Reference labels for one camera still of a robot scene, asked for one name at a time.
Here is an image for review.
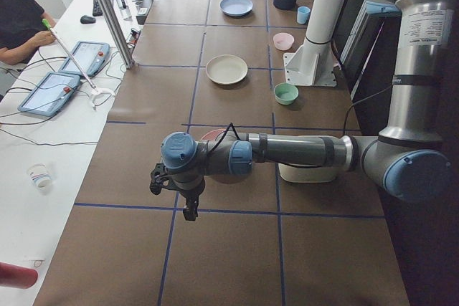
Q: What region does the blue teach pendant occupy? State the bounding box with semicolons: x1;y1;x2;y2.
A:
17;72;80;118
58;41;110;78

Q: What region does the pink bowl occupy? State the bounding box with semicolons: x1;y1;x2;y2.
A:
273;32;295;51

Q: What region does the blue plate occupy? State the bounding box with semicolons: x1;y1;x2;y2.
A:
219;0;253;17

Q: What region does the pink plate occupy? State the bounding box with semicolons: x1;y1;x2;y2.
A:
201;128;225;141

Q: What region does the black keyboard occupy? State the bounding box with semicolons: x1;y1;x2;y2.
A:
92;0;113;17

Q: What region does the blue teach pendant far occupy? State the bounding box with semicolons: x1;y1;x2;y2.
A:
58;41;110;78

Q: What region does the paper cup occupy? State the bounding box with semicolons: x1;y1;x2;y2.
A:
27;163;52;191

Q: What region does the cream white plate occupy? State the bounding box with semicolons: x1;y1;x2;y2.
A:
205;54;248;85

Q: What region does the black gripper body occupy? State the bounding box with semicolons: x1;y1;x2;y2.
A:
175;176;205;209

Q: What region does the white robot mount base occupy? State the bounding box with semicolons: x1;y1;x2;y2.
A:
283;0;344;87

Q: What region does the aluminium frame post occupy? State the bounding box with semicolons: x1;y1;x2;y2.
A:
98;0;134;70

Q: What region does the white toaster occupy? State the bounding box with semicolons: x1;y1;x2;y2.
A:
278;164;339;183

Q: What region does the red cylinder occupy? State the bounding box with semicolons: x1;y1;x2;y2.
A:
0;262;38;289

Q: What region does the seated person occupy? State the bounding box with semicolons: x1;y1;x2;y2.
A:
0;0;57;102

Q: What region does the white grabber stick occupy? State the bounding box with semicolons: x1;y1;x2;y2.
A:
42;19;115;110

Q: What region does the black computer mouse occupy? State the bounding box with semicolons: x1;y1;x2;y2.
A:
80;15;96;24

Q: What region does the blue teach pendant near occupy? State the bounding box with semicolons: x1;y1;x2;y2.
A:
17;72;80;118

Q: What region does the green bowl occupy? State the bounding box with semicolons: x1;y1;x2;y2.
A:
273;82;299;105

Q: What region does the light blue cup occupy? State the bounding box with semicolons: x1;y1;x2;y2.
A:
296;6;311;24

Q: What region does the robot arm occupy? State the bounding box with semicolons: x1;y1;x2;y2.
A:
150;0;458;221

